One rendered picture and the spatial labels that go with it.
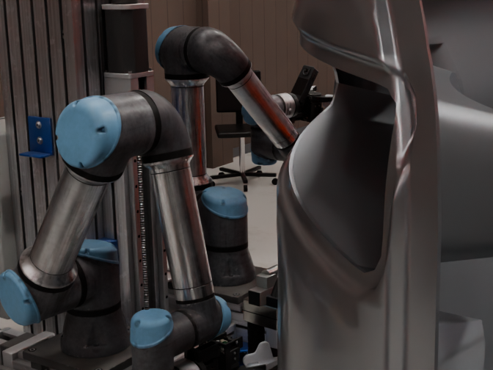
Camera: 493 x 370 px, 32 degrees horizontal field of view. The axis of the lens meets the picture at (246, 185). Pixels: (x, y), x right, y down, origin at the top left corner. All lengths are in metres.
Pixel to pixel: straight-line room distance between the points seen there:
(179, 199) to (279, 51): 6.76
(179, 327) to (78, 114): 0.42
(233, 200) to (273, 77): 6.08
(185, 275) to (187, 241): 0.06
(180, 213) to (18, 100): 0.66
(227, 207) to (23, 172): 0.50
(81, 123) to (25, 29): 0.63
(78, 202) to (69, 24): 0.52
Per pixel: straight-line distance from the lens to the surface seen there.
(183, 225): 1.59
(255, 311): 1.76
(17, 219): 2.20
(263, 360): 1.75
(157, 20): 6.83
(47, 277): 1.71
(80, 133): 1.48
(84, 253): 1.81
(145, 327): 1.54
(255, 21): 7.95
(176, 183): 1.59
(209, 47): 2.15
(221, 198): 2.19
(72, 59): 1.97
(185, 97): 2.24
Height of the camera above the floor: 1.59
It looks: 14 degrees down
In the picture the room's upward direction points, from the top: 1 degrees counter-clockwise
